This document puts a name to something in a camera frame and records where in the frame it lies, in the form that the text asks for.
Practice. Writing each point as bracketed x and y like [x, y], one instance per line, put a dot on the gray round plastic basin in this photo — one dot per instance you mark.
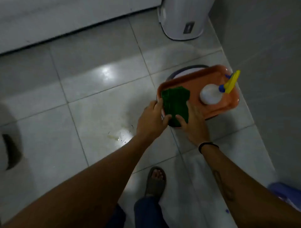
[185, 70]

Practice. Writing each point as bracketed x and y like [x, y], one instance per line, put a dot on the green scrubbing cloth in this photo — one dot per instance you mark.
[175, 101]

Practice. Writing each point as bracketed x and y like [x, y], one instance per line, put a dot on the person's left leg blue jeans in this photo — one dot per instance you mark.
[117, 218]

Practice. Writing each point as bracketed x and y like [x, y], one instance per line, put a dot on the white spray bottle yellow trigger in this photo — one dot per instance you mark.
[210, 95]

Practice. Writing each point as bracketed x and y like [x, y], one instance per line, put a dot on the white pedal trash bin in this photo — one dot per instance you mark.
[181, 16]

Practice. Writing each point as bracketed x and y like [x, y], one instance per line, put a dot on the person's right hand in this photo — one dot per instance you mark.
[195, 129]

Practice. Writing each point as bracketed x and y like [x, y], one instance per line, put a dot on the white low cabinet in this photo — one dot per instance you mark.
[58, 21]

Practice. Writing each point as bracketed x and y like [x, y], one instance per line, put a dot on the person's left hand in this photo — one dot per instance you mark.
[148, 122]

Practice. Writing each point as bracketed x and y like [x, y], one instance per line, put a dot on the person's right forearm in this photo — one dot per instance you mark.
[242, 192]

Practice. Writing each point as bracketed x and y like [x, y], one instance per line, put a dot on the person's left forearm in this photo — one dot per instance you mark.
[94, 183]

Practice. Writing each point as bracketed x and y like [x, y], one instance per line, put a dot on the person's leg blue jeans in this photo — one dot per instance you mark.
[148, 213]
[117, 218]

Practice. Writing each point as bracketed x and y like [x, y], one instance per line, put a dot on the black wristband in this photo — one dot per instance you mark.
[207, 143]

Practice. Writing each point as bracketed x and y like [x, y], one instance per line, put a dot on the person's right leg blue jeans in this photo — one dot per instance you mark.
[148, 213]

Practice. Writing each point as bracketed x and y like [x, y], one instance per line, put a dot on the purple plastic object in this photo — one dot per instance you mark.
[287, 193]

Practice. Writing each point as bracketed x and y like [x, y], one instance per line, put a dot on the orange plastic tray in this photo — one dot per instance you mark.
[200, 81]

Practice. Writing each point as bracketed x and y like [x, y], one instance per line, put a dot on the person's right dark sandal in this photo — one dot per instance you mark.
[155, 186]

